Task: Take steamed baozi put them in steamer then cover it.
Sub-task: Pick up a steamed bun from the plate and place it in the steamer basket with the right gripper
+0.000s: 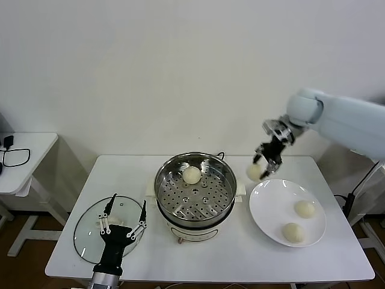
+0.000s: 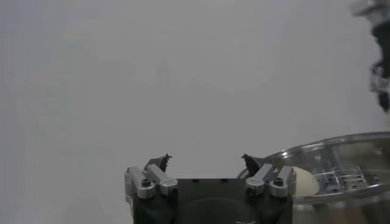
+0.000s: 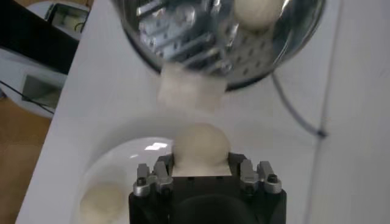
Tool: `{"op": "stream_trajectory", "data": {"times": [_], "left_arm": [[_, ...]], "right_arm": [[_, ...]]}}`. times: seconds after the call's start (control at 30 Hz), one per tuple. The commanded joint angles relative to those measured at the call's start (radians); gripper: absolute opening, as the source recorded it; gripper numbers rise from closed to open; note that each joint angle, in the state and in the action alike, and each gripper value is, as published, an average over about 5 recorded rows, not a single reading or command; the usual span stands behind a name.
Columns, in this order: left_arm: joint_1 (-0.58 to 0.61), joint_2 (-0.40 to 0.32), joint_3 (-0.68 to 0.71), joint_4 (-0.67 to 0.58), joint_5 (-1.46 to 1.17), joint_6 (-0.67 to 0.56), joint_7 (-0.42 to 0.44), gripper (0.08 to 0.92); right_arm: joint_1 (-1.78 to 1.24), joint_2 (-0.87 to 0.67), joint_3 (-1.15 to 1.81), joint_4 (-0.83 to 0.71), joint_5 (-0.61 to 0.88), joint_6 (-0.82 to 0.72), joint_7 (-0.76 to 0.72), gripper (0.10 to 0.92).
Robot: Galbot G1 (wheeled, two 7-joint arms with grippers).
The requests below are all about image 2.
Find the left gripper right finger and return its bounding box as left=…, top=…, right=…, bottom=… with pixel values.
left=240, top=153, right=297, bottom=199

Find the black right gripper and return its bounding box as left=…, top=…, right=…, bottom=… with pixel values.
left=369, top=18, right=390, bottom=113

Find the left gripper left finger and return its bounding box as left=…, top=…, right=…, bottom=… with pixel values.
left=124, top=153, right=179, bottom=200

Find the white steamed baozi bun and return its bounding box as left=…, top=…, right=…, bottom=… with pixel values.
left=291, top=166, right=320, bottom=197

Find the steel perforated steamer basket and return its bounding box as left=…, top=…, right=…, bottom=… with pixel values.
left=236, top=131, right=390, bottom=224

